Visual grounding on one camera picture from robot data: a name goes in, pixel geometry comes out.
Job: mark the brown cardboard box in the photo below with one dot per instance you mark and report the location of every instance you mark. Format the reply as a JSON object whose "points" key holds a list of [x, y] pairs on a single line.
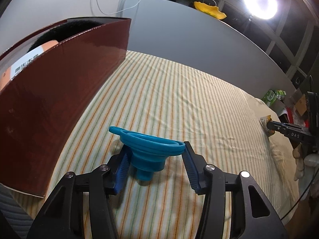
{"points": [[301, 105]]}

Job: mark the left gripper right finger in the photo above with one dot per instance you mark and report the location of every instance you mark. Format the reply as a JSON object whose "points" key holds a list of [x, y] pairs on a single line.
{"points": [[252, 214]]}

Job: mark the gloved right hand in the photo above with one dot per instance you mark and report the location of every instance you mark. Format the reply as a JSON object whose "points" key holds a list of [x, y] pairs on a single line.
{"points": [[305, 167]]}

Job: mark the orange white tissue pack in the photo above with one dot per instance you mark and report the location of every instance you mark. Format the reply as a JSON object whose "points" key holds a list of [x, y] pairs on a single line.
{"points": [[21, 63]]}

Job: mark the green white paper bag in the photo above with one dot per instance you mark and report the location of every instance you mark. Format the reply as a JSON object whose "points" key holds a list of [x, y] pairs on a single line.
{"points": [[272, 96]]}

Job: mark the ring light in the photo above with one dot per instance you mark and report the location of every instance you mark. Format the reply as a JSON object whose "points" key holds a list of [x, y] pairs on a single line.
{"points": [[262, 9]]}

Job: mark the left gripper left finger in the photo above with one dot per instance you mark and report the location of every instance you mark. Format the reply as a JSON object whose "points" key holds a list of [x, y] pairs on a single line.
{"points": [[62, 214]]}

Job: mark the teal silicone funnel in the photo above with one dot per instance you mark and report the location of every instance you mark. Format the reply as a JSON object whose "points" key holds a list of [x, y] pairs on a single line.
{"points": [[149, 153]]}

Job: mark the dark red cardboard box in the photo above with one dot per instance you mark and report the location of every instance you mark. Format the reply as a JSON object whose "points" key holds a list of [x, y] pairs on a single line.
{"points": [[42, 104]]}

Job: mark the yellow fruit bowl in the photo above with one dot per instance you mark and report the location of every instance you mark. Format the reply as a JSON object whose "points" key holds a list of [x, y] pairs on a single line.
{"points": [[213, 11]]}

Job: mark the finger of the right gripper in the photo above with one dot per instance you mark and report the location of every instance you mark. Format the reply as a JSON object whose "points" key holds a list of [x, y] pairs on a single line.
{"points": [[291, 131]]}

